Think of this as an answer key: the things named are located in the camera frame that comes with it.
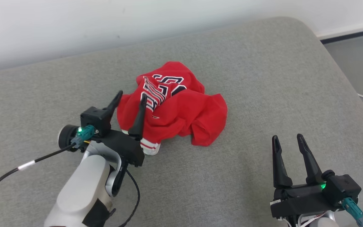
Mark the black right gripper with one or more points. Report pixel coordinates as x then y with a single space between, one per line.
304 200

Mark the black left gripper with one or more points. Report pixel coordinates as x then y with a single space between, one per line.
126 148

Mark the red basketball jersey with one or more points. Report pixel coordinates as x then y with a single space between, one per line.
172 71

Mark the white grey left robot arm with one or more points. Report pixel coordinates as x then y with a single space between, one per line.
83 189

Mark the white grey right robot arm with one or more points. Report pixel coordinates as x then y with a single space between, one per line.
320 222

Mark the black baseboard strip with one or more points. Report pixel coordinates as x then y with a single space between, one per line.
351 35

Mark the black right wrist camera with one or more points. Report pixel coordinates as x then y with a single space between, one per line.
343 189

